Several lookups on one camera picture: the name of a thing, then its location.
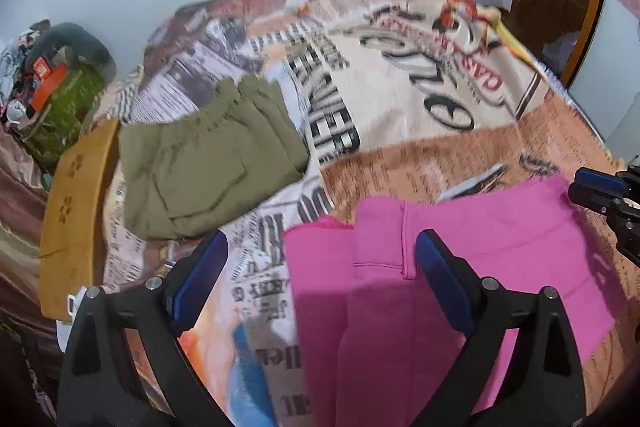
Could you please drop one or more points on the pink pants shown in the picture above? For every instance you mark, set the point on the pink pants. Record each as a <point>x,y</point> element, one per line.
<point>380,307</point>

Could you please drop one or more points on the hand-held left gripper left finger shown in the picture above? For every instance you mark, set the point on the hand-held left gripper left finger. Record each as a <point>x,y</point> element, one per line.
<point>200,272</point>

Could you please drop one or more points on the pile of mixed clutter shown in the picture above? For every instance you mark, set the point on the pile of mixed clutter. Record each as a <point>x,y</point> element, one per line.
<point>15,67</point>

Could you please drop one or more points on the pale blue cloth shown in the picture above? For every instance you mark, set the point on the pale blue cloth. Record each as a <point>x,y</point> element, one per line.
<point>562,54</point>

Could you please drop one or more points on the green bag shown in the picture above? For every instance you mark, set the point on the green bag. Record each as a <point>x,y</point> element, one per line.
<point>65,112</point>

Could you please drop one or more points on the white crumpled cloth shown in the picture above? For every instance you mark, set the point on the white crumpled cloth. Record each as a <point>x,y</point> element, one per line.
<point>64,337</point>

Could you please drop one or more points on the printed blanket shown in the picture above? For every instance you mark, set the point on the printed blanket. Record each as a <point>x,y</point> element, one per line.
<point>400,82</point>

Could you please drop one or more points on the grey cushion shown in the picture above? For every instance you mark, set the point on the grey cushion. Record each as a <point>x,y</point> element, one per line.
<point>85,44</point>

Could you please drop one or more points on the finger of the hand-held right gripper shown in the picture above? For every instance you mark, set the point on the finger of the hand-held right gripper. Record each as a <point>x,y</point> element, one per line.
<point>631,217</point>
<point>592,187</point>

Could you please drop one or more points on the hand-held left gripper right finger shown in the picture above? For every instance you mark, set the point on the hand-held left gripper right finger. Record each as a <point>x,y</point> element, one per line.
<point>440,277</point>

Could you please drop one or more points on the brown striped cloth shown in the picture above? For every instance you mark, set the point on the brown striped cloth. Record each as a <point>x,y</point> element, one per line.
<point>20,227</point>

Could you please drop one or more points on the orange box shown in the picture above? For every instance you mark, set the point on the orange box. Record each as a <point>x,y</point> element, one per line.
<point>47,82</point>

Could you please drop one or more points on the brown wooden board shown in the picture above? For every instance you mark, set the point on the brown wooden board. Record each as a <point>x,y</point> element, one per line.
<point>75,217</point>

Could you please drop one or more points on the olive green pants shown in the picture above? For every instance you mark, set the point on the olive green pants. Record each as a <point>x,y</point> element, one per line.
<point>200,172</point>

